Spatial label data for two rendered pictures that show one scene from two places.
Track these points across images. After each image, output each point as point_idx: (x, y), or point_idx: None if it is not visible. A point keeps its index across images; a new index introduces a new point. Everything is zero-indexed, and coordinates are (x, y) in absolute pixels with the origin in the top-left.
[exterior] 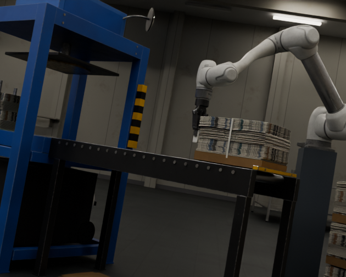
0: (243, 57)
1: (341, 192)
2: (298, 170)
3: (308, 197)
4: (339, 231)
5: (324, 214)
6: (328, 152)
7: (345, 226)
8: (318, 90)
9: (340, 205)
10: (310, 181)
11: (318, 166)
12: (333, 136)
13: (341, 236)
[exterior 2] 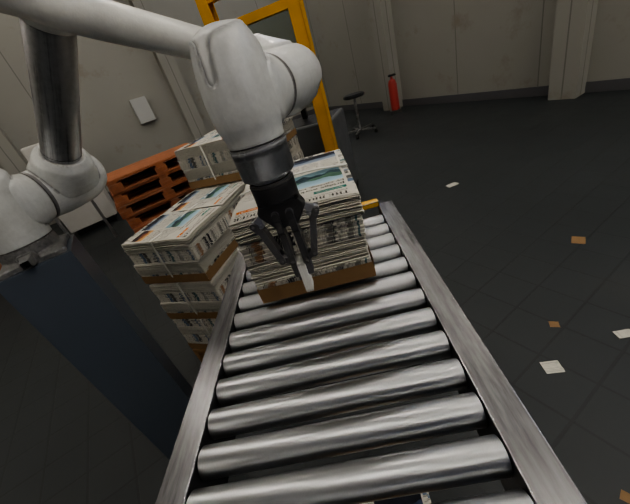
0: (170, 18)
1: (198, 245)
2: (72, 301)
3: (125, 312)
4: (220, 280)
5: (135, 315)
6: (74, 239)
7: (221, 269)
8: (71, 116)
9: (204, 257)
10: (109, 292)
11: (91, 266)
12: (75, 205)
13: (226, 280)
